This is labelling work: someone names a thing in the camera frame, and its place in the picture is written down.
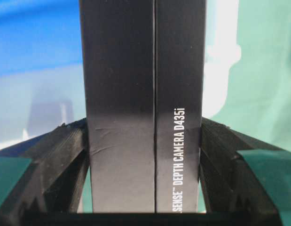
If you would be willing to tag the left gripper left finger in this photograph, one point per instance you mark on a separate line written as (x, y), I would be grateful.
(45, 174)

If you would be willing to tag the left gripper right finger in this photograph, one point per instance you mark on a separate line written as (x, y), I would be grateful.
(245, 181)

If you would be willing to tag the black box D435i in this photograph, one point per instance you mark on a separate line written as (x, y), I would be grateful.
(143, 72)

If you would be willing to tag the clear plastic storage case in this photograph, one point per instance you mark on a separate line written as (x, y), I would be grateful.
(35, 102)

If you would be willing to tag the green table cloth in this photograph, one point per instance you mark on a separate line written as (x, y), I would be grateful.
(259, 86)

